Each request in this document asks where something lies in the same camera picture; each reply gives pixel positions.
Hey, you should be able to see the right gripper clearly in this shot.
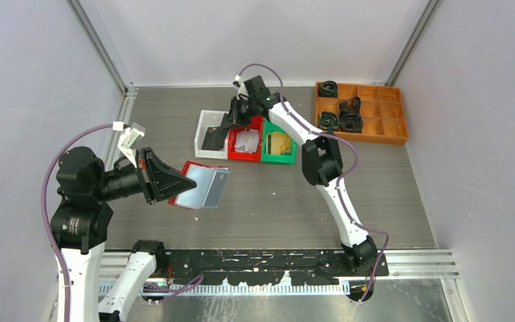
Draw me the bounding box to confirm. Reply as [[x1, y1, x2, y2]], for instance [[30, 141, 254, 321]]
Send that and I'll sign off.
[[222, 97, 255, 131]]

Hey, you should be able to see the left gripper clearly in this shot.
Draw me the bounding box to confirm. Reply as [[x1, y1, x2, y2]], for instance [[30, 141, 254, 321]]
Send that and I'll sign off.
[[93, 144, 196, 201]]

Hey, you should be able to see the red leather card holder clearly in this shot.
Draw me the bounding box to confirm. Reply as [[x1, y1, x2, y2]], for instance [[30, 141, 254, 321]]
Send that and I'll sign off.
[[168, 160, 231, 209]]

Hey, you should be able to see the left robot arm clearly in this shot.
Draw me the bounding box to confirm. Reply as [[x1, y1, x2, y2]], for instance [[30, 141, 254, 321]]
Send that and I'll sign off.
[[50, 146, 196, 321]]

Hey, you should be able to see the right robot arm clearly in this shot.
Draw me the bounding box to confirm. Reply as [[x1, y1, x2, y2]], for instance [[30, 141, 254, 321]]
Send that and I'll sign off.
[[201, 76, 382, 276]]

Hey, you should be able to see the black credit card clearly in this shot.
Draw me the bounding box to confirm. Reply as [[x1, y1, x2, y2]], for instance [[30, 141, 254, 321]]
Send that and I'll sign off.
[[201, 126, 228, 151]]

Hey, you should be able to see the white credit card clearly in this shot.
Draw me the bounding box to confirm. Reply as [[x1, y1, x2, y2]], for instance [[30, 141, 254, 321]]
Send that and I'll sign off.
[[234, 129, 260, 153]]

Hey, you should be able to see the gold credit card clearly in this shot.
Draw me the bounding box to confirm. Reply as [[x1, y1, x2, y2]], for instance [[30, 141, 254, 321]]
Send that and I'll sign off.
[[266, 131, 293, 156]]

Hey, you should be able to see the white plastic bin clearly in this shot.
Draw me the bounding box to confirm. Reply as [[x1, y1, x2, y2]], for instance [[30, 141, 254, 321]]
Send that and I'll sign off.
[[194, 110, 229, 160]]

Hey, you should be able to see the red plastic bin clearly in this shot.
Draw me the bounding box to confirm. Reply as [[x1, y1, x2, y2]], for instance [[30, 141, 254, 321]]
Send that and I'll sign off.
[[227, 117, 263, 162]]

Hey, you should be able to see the orange compartment tray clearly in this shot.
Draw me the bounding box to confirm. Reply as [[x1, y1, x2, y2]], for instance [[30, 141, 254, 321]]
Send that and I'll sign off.
[[314, 82, 409, 145]]

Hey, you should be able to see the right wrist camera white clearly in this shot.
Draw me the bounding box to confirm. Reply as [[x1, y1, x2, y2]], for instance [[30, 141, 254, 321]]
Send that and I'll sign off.
[[233, 75, 249, 101]]

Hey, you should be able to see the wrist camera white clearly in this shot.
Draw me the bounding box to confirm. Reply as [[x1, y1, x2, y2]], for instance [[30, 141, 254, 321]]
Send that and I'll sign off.
[[233, 75, 249, 101], [112, 121, 146, 168]]

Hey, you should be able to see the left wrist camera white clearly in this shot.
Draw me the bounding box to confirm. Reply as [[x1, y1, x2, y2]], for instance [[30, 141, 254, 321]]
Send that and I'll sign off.
[[112, 121, 146, 168]]

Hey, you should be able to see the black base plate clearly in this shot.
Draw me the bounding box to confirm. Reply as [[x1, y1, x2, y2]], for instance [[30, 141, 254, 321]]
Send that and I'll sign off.
[[150, 249, 376, 286]]

